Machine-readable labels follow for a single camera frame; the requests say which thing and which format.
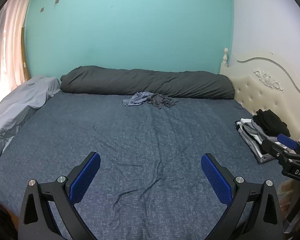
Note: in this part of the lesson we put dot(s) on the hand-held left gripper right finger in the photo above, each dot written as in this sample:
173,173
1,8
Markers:
215,180

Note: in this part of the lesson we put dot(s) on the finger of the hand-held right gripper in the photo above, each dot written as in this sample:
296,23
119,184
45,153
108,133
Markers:
272,148
287,141

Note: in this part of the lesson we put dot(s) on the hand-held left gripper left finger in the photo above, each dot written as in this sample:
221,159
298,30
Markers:
86,177

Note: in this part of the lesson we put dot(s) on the stack of grey-white clothes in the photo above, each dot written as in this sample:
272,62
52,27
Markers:
252,140

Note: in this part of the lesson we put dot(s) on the grey pants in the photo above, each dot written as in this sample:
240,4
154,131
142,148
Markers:
162,101

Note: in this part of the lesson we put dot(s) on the cream tufted headboard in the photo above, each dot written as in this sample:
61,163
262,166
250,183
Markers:
277,92

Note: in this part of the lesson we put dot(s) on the bed with blue sheet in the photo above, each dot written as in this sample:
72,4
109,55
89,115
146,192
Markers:
140,142

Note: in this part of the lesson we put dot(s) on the crumpled blue-grey garment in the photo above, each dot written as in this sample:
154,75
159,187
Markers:
136,100

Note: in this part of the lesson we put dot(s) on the light grey blanket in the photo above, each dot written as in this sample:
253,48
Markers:
22,100

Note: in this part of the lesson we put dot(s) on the dark grey rolled duvet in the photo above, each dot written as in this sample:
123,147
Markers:
145,82

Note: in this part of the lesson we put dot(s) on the pink curtain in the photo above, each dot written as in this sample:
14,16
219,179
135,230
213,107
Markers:
7,42

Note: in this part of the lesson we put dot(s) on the wooden window frame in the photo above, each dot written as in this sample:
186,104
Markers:
25,55

